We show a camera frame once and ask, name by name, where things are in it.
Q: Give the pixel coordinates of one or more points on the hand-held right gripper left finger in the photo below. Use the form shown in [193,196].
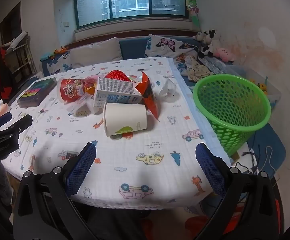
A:
[81,170]

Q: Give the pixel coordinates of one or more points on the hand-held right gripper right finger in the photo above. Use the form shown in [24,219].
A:
[209,170]

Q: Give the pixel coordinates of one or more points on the green plastic mesh basket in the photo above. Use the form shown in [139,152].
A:
[237,120]

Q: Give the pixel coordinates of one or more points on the white paper cup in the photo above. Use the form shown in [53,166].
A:
[125,118]

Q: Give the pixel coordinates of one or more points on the peach soft toy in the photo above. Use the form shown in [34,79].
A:
[1,110]

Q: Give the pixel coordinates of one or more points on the dark box with colourful print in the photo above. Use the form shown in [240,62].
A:
[36,92]

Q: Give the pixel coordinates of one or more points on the red and black garment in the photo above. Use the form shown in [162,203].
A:
[3,77]

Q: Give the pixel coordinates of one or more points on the white cartoon printed blanket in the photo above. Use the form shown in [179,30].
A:
[140,160]

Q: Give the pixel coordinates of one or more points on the red snack cup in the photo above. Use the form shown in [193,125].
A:
[71,90]

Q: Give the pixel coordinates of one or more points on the clear plastic container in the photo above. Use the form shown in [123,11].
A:
[82,106]

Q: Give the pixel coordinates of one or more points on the metal shelf rack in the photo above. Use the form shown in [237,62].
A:
[20,55]

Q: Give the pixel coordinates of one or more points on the blue mat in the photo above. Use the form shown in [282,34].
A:
[272,140]

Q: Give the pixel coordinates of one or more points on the small butterfly print pillow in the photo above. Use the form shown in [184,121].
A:
[57,65]

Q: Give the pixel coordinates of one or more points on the teal toy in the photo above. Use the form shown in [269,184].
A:
[46,56]

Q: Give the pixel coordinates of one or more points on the orange toy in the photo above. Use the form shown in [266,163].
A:
[61,50]

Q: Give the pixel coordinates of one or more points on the white and blue carton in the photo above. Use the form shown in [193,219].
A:
[117,90]

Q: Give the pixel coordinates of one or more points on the clear plastic cup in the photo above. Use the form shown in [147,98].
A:
[168,90]

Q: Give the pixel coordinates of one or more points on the red snack wrapper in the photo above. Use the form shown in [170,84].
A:
[150,97]

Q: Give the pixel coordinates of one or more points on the dark wooden door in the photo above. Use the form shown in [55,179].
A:
[10,22]

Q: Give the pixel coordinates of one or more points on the clear plastic storage box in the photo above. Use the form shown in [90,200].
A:
[267,87]

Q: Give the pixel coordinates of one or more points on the beige patterned garment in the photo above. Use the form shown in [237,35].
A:
[198,70]

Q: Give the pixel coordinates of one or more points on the grey patterned cloth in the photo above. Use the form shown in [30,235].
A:
[213,66]

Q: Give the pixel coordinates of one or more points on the beige pillow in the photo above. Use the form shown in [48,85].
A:
[95,52]

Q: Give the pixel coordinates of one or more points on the pink plush toy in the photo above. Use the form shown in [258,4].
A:
[224,55]

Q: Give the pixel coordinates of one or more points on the black and white plush toy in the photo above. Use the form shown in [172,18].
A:
[209,48]
[206,36]

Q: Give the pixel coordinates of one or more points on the large butterfly print pillow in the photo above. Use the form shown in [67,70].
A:
[170,46]

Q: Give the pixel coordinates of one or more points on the blue cushion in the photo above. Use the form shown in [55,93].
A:
[133,48]

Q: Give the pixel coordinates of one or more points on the green paper decoration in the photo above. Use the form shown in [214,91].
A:
[193,12]

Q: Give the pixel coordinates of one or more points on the window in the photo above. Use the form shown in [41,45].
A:
[130,2]

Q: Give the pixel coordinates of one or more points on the wall socket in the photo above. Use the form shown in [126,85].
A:
[66,24]

